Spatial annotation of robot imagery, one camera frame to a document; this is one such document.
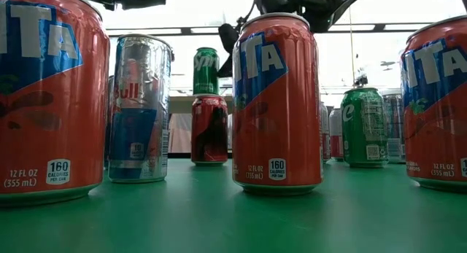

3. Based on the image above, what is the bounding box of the white red can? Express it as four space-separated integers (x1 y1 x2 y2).
328 107 344 162

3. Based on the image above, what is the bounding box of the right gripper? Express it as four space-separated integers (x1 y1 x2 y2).
217 0 297 79

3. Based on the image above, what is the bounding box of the red-orange Fanta can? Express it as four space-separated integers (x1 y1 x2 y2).
399 15 467 194
0 0 111 209
231 12 325 196

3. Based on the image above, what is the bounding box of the thin hanging cable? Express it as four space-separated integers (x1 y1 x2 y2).
348 7 355 88

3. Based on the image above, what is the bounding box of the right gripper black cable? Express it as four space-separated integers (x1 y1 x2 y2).
236 1 257 26

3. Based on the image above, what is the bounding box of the wooden shelf platform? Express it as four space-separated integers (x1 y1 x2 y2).
168 94 234 154

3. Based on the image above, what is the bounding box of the silver green slim can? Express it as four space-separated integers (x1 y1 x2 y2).
382 92 406 165

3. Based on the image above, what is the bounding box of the white draped cloth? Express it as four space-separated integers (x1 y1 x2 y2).
168 113 193 154

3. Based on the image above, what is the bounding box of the black table frame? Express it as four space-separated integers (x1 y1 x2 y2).
168 152 234 160

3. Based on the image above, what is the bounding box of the red Coca-Cola can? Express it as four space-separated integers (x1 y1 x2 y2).
190 94 230 167

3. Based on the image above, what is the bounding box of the green table mat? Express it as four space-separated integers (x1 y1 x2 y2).
0 157 467 253

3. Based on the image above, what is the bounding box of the green Sprite can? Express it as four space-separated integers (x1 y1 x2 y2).
340 87 390 169
192 47 220 96

